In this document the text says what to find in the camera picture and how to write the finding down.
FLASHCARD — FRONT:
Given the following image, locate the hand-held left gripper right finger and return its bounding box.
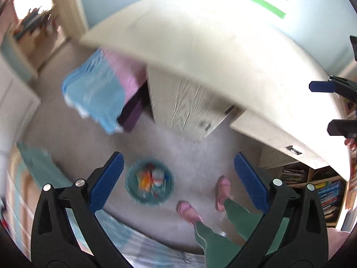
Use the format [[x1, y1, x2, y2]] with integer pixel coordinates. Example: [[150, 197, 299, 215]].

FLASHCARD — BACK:
[[226, 152, 330, 268]]

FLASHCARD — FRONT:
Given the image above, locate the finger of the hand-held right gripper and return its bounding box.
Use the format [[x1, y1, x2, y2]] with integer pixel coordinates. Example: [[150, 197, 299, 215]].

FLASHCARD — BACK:
[[309, 75, 357, 103], [327, 119, 357, 139]]

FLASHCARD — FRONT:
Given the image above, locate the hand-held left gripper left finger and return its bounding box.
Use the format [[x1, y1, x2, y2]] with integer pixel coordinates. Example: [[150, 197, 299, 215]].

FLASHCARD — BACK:
[[31, 151, 131, 268]]

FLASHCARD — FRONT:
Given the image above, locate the teal round waste bin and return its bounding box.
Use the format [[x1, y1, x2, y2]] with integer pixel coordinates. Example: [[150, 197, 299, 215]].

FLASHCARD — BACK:
[[125, 159, 175, 206]]

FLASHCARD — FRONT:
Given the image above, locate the pink slipper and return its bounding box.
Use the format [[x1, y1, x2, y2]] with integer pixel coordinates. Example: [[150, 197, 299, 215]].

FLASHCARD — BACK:
[[176, 200, 203, 225], [215, 175, 232, 212]]

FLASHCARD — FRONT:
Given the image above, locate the wooden bookshelf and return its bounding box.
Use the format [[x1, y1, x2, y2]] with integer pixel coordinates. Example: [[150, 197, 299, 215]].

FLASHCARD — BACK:
[[279, 160, 353, 231]]

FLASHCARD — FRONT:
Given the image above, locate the teal patterned mat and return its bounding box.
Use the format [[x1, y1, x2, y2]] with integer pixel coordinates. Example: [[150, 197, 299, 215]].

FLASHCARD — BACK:
[[16, 142, 205, 268]]

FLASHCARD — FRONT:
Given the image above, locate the stack of colourful books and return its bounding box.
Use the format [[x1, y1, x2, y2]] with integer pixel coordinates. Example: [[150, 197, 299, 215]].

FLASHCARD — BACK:
[[280, 166, 343, 217]]

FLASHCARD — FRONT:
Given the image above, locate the dark purple box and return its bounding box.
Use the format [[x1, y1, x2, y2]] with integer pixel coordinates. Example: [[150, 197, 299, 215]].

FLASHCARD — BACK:
[[116, 83, 152, 134]]

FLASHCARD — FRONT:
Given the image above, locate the person's left leg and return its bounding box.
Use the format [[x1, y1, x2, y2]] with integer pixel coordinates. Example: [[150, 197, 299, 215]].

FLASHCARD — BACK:
[[194, 220, 246, 268]]

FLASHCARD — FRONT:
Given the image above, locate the light blue cloth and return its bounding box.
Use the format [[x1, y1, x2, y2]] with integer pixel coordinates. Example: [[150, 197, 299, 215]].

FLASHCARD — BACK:
[[62, 50, 127, 135]]

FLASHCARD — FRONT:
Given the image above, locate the person's pink garment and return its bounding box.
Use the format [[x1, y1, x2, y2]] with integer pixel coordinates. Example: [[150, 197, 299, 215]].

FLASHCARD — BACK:
[[327, 227, 352, 261]]

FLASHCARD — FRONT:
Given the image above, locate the pink cloth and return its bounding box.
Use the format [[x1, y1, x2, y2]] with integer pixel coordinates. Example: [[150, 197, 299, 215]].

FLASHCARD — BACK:
[[102, 48, 148, 105]]

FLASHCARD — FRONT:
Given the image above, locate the white cabinet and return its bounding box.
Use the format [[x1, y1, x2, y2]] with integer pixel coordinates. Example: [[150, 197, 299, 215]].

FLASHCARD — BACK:
[[0, 53, 43, 159]]

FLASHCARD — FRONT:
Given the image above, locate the white wood-grain table pedestal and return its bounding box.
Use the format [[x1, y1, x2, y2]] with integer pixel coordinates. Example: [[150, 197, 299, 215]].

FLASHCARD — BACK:
[[147, 66, 236, 144]]

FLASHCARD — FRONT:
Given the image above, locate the white door frame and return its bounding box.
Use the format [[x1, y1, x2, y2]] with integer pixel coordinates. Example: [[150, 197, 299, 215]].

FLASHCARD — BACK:
[[47, 0, 90, 44]]

